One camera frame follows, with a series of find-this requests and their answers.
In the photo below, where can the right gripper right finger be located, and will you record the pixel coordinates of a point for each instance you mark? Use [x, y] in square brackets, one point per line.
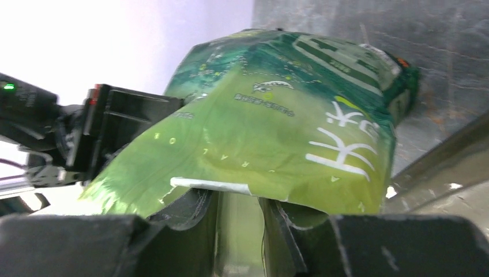
[301, 241]

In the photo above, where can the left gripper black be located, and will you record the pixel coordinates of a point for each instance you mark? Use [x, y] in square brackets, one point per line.
[94, 132]

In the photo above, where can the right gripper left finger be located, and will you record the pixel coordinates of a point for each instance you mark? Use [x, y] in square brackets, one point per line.
[177, 241]

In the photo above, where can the green litter bag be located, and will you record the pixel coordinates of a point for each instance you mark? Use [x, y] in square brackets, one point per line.
[289, 116]

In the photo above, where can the clear plastic scoop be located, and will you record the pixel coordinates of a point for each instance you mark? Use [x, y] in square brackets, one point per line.
[239, 236]

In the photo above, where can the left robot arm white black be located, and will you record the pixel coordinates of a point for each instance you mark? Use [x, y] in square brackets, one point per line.
[23, 114]

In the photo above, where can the grey plastic litter box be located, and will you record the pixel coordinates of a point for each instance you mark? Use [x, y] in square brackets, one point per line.
[451, 179]

